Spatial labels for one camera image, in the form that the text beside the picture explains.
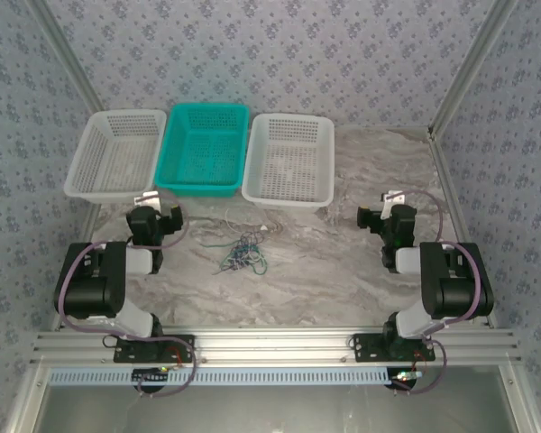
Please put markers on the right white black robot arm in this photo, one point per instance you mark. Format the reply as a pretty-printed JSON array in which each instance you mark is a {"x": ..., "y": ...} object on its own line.
[{"x": 455, "y": 288}]

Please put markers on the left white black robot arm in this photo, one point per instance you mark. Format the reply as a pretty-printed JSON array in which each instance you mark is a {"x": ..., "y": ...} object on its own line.
[{"x": 92, "y": 288}]

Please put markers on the teal perforated plastic basket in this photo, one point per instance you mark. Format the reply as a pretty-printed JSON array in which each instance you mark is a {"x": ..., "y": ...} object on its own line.
[{"x": 203, "y": 149}]

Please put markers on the white perforated plastic basket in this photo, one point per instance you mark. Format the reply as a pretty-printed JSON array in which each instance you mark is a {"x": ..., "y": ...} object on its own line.
[
  {"x": 117, "y": 153},
  {"x": 288, "y": 158}
]

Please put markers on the small black controller board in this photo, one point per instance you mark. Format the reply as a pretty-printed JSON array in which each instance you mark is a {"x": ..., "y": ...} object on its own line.
[
  {"x": 403, "y": 378},
  {"x": 151, "y": 376}
]

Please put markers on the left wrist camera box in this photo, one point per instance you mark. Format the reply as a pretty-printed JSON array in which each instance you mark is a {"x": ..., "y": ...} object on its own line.
[{"x": 146, "y": 199}]

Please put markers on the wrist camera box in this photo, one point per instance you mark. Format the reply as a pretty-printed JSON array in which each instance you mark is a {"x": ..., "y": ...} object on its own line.
[
  {"x": 146, "y": 199},
  {"x": 394, "y": 197}
]

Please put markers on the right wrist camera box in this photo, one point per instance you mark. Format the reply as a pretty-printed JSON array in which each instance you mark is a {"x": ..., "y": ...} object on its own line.
[{"x": 394, "y": 197}]

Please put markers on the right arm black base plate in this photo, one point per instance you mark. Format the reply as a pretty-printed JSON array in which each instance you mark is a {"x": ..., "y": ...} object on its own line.
[{"x": 367, "y": 347}]

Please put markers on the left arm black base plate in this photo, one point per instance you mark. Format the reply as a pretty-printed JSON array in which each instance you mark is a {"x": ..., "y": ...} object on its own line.
[{"x": 180, "y": 347}]

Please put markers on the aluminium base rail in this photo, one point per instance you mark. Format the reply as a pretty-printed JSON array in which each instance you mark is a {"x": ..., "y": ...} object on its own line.
[{"x": 270, "y": 347}]

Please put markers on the aluminium frame post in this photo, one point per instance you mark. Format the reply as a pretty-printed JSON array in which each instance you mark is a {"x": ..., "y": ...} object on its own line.
[
  {"x": 473, "y": 63},
  {"x": 67, "y": 58}
]

